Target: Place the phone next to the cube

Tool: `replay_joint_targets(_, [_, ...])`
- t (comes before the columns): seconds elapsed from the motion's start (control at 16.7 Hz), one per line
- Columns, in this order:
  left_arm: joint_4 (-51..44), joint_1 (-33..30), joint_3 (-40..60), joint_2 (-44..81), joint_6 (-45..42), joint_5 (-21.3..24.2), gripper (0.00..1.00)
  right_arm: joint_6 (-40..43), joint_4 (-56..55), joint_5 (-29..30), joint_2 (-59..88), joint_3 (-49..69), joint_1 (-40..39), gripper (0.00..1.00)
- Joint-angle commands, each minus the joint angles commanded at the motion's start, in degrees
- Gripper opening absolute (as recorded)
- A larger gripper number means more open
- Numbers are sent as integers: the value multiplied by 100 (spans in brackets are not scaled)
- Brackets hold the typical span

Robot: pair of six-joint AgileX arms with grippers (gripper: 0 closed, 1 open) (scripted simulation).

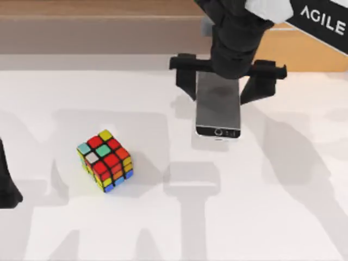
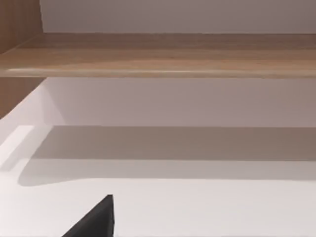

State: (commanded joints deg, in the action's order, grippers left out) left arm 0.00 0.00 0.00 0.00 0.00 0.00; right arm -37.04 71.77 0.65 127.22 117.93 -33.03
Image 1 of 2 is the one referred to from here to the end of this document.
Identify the black and silver smartphone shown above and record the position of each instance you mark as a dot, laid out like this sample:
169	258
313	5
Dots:
217	108

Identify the light orange wooden box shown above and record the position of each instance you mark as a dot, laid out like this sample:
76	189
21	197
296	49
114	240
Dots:
296	51

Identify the brown wooden cabinet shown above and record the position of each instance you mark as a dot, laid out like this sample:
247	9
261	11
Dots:
103	30

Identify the multicoloured puzzle cube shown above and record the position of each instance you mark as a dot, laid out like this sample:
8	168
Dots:
104	160

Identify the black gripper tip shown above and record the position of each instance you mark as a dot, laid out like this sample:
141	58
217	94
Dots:
6	187

